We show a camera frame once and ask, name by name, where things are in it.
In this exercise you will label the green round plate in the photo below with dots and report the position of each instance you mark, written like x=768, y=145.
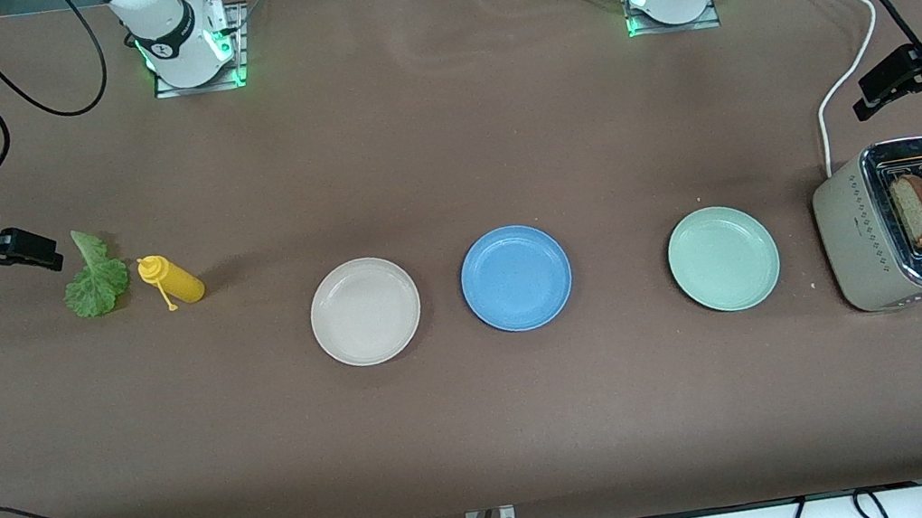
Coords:
x=723, y=258

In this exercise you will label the brown bread slice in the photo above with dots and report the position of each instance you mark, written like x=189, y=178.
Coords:
x=911, y=210

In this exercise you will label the green lettuce leaf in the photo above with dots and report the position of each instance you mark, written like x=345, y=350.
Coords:
x=98, y=286

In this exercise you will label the beige chrome toaster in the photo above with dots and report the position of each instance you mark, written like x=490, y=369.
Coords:
x=855, y=237

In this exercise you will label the yellow squeeze bottle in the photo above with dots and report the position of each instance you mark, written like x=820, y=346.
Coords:
x=179, y=283

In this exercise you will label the beige round plate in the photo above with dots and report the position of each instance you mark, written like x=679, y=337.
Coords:
x=366, y=312

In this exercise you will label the blue round plate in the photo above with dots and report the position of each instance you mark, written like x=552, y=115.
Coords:
x=516, y=278

